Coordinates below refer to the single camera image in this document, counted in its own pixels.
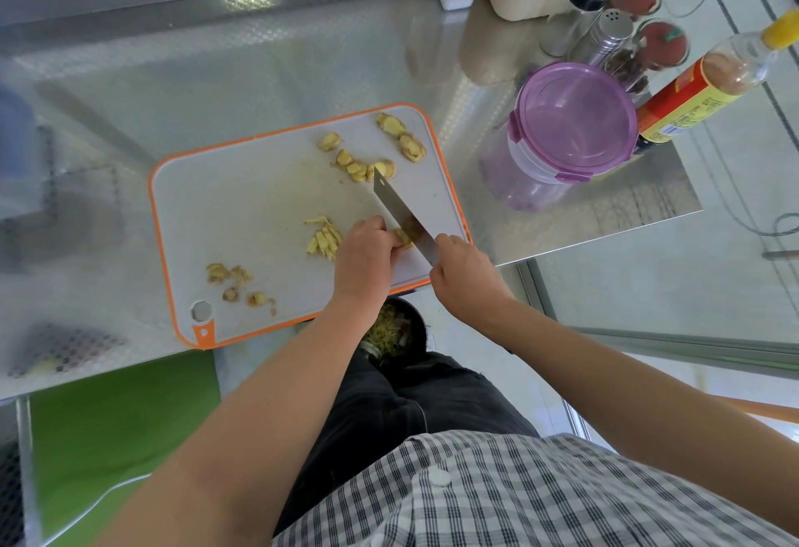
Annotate steel kitchen knife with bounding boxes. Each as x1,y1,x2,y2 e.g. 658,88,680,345
372,171,439,266

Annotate green plastic sheet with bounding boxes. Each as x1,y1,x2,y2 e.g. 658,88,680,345
30,350,223,547

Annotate white cutting board orange rim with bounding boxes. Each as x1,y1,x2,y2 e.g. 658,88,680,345
149,103,473,351

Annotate pile of ginger strips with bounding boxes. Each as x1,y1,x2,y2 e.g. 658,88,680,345
304,214,344,261

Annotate steel shaker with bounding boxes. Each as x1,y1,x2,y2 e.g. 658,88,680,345
569,8,634,70

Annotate wooden stick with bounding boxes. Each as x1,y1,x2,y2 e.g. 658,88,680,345
712,395,799,425

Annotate person's left forearm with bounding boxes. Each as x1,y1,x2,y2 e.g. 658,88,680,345
94,293,391,547

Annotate group of ginger slices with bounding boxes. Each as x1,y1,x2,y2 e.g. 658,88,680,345
317,112,428,184

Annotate black trousers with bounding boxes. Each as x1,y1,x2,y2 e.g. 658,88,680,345
273,350,541,536

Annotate person's right forearm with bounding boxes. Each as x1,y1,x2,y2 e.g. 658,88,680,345
481,298,799,536

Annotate purple lidded plastic container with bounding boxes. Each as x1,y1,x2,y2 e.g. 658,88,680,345
479,62,639,211

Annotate black waste bin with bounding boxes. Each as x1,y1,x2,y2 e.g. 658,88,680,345
358,297,429,368

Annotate person's right hand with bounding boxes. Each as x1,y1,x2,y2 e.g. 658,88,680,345
429,233,516,327

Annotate checked shirt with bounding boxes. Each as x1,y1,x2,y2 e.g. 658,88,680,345
271,430,799,547

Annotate scattered ginger peel scraps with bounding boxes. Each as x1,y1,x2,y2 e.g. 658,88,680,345
205,262,278,318

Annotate person's left hand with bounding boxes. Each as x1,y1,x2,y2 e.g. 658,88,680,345
333,216,404,311

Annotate glass jar with dark spices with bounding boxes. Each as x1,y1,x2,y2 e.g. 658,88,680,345
604,48,651,98

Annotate sauce bottle with yellow cap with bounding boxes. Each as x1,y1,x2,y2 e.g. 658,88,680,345
634,8,799,155

